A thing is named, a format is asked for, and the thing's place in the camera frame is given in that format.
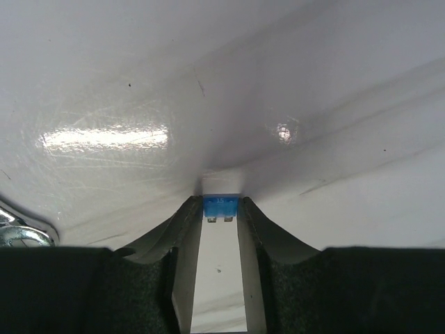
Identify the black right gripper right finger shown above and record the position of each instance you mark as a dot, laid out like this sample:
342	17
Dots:
291	287

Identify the aluminium front rail base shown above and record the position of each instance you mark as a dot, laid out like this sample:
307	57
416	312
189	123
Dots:
21	228

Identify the blue blade fuse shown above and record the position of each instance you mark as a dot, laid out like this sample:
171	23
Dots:
217	206

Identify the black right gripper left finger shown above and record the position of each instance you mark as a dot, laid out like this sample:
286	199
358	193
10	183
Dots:
146	286

